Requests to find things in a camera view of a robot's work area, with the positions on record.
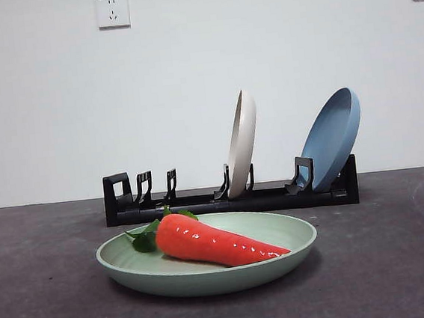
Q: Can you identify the orange plastic carrot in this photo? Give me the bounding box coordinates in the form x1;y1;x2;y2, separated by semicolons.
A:
122;193;293;278

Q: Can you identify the green plate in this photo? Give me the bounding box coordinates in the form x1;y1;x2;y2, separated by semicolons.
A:
92;204;322;307

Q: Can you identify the cream plate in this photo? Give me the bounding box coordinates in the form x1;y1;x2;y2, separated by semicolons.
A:
217;88;266;201

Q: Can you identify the black plate rack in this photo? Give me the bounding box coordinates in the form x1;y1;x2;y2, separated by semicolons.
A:
102;149;361;228

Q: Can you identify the blue plate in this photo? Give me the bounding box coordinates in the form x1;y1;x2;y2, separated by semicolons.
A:
293;85;369;195

